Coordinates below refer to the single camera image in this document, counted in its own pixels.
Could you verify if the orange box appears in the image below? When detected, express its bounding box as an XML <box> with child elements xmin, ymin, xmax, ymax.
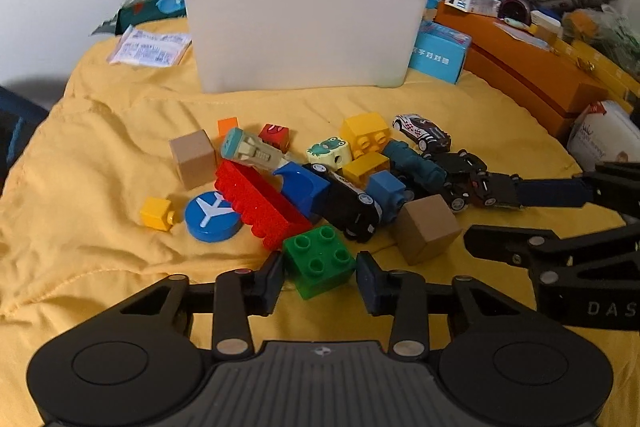
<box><xmin>434</xmin><ymin>2</ymin><xmax>615</xmax><ymax>138</ymax></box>

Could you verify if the small white blue box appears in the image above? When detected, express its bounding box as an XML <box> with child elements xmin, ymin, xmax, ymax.
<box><xmin>444</xmin><ymin>0</ymin><xmax>504</xmax><ymax>18</ymax></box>

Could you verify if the white printed bag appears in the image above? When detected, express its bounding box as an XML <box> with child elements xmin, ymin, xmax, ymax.
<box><xmin>566</xmin><ymin>99</ymin><xmax>640</xmax><ymax>174</ymax></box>

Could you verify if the green toy brick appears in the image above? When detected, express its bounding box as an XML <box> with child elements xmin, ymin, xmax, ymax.
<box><xmin>282</xmin><ymin>224</ymin><xmax>357</xmax><ymax>302</ymax></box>

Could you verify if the black police toy car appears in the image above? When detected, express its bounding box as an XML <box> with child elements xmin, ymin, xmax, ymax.
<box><xmin>302</xmin><ymin>162</ymin><xmax>383</xmax><ymax>243</ymax></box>

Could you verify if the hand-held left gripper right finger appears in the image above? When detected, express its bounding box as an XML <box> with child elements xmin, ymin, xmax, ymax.
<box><xmin>355</xmin><ymin>251</ymin><xmax>521</xmax><ymax>360</ymax></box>

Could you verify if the frog printed toy cube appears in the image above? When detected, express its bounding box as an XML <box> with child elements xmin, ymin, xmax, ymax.
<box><xmin>306</xmin><ymin>136</ymin><xmax>349</xmax><ymax>170</ymax></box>

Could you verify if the pale green toy vehicle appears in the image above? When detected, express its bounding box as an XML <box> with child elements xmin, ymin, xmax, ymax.
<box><xmin>221</xmin><ymin>127</ymin><xmax>292</xmax><ymax>178</ymax></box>

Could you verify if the brown wooden cube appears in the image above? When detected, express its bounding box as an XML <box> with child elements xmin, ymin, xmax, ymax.
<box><xmin>391</xmin><ymin>194</ymin><xmax>462</xmax><ymax>265</ymax></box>
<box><xmin>169</xmin><ymin>129</ymin><xmax>217</xmax><ymax>188</ymax></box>

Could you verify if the white checkered toy race car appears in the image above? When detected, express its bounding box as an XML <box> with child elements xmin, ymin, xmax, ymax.
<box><xmin>392</xmin><ymin>113</ymin><xmax>452</xmax><ymax>152</ymax></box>

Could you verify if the white printed packet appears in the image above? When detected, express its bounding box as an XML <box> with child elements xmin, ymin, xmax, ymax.
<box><xmin>109</xmin><ymin>26</ymin><xmax>193</xmax><ymax>68</ymax></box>

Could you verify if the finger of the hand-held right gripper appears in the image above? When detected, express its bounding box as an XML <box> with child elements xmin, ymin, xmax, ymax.
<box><xmin>462</xmin><ymin>221</ymin><xmax>640</xmax><ymax>274</ymax></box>
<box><xmin>516</xmin><ymin>161</ymin><xmax>640</xmax><ymax>210</ymax></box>

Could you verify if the long red toy brick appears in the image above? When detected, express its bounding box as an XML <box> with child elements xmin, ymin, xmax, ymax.
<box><xmin>215</xmin><ymin>159</ymin><xmax>313</xmax><ymax>252</ymax></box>

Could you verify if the light blue toy brick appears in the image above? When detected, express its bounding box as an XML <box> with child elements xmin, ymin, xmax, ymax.
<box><xmin>367</xmin><ymin>171</ymin><xmax>414</xmax><ymax>224</ymax></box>

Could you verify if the small yellow toy cube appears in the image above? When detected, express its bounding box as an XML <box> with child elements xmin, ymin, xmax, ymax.
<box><xmin>140</xmin><ymin>198</ymin><xmax>177</xmax><ymax>230</ymax></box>

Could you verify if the round dark clock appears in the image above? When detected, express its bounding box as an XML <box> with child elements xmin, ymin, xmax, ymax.
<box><xmin>500</xmin><ymin>0</ymin><xmax>534</xmax><ymax>28</ymax></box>

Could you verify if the dark teal box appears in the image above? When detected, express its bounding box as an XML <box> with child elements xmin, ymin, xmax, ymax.
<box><xmin>91</xmin><ymin>0</ymin><xmax>188</xmax><ymax>36</ymax></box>

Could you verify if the small yellow toy brick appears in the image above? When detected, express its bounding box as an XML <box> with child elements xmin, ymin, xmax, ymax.
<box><xmin>342</xmin><ymin>152</ymin><xmax>391</xmax><ymax>188</ymax></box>

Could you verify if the large yellow toy brick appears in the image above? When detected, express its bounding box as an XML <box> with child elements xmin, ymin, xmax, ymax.
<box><xmin>341</xmin><ymin>112</ymin><xmax>392</xmax><ymax>158</ymax></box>

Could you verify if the light blue cardboard box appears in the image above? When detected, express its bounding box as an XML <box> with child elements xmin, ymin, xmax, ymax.
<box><xmin>409</xmin><ymin>21</ymin><xmax>473</xmax><ymax>85</ymax></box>

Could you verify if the red printed toy cube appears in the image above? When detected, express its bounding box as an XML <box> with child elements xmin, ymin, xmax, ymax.
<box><xmin>258</xmin><ymin>123</ymin><xmax>291</xmax><ymax>154</ymax></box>

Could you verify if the white plastic storage bin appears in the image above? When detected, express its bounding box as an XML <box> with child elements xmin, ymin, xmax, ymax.
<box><xmin>168</xmin><ymin>0</ymin><xmax>445</xmax><ymax>94</ymax></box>

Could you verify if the blue arch toy block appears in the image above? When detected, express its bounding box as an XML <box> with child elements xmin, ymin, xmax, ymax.
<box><xmin>274</xmin><ymin>161</ymin><xmax>331</xmax><ymax>220</ymax></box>

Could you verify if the dark blue chair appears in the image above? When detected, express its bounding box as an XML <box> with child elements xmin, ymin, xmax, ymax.
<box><xmin>0</xmin><ymin>84</ymin><xmax>50</xmax><ymax>188</ymax></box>

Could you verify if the teal toy truck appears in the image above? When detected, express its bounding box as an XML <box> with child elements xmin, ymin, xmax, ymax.
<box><xmin>382</xmin><ymin>139</ymin><xmax>447</xmax><ymax>196</ymax></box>

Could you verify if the blue round airplane disc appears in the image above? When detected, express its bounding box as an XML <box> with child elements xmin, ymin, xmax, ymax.
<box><xmin>184</xmin><ymin>193</ymin><xmax>247</xmax><ymax>244</ymax></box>

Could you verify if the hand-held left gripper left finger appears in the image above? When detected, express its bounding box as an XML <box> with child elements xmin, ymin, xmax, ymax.
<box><xmin>119</xmin><ymin>251</ymin><xmax>287</xmax><ymax>360</ymax></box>

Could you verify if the yellow blanket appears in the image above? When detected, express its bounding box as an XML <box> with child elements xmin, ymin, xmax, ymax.
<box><xmin>0</xmin><ymin>14</ymin><xmax>640</xmax><ymax>427</ymax></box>

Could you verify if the yellow flat box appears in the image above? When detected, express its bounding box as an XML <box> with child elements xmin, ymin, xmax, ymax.
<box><xmin>562</xmin><ymin>38</ymin><xmax>640</xmax><ymax>100</ymax></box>

